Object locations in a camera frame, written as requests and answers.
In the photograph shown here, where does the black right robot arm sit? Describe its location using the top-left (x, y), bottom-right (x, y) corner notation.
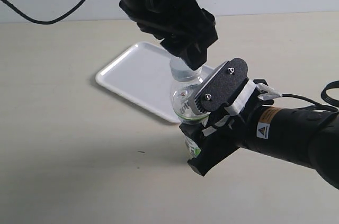
top-left (180, 81), bottom-right (338, 188)

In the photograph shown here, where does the clear plastic drink bottle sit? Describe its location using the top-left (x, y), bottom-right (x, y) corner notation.
top-left (169, 67), bottom-right (212, 159)

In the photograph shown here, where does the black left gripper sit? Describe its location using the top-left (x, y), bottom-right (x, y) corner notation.
top-left (119, 0), bottom-right (218, 70)

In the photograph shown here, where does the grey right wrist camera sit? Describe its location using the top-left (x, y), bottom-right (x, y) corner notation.
top-left (189, 58), bottom-right (256, 116)

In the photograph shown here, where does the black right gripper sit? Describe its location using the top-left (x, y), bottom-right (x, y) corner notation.
top-left (179, 79), bottom-right (274, 176)

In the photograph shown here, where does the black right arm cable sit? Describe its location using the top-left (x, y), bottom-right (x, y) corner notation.
top-left (275, 80), bottom-right (339, 112)

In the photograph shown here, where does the white bottle cap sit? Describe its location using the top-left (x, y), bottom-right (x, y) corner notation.
top-left (169, 56), bottom-right (194, 81)

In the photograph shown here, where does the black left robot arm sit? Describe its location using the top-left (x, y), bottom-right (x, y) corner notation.
top-left (119, 0), bottom-right (218, 70)

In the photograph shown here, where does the white plastic tray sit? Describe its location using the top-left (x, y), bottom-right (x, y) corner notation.
top-left (95, 42), bottom-right (213, 123)

